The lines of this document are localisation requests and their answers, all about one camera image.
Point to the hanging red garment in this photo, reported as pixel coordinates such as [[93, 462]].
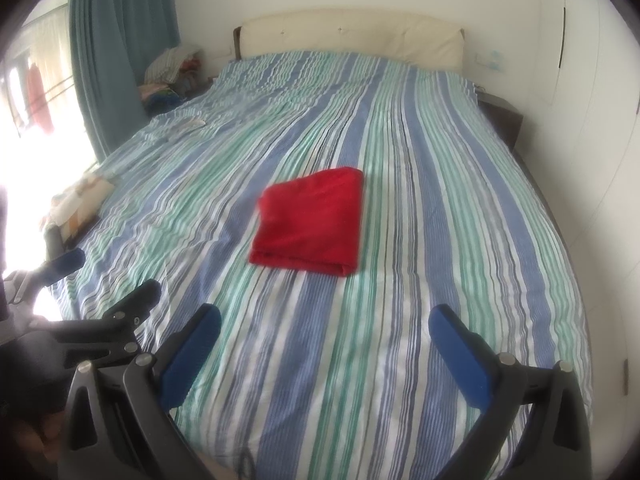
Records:
[[40, 100]]

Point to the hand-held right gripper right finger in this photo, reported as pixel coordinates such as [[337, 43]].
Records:
[[462, 360]]

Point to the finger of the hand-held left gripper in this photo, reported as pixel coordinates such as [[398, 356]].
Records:
[[125, 315], [60, 265]]

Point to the red sweater with white print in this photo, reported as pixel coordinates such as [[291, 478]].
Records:
[[310, 220]]

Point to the bed with striped cover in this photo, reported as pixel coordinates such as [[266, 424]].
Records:
[[400, 335]]

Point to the beige printed cloth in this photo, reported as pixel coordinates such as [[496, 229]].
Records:
[[82, 200]]

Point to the dark wooden nightstand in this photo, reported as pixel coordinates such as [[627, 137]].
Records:
[[502, 117]]

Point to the blue curtain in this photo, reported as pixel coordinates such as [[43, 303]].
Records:
[[115, 35]]

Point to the cream padded headboard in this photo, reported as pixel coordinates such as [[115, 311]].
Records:
[[350, 30]]

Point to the pile of clothes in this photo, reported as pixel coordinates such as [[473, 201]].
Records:
[[165, 80]]

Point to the white wardrobe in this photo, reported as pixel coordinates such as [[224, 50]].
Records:
[[590, 110]]

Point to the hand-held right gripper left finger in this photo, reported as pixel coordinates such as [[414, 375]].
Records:
[[187, 360]]

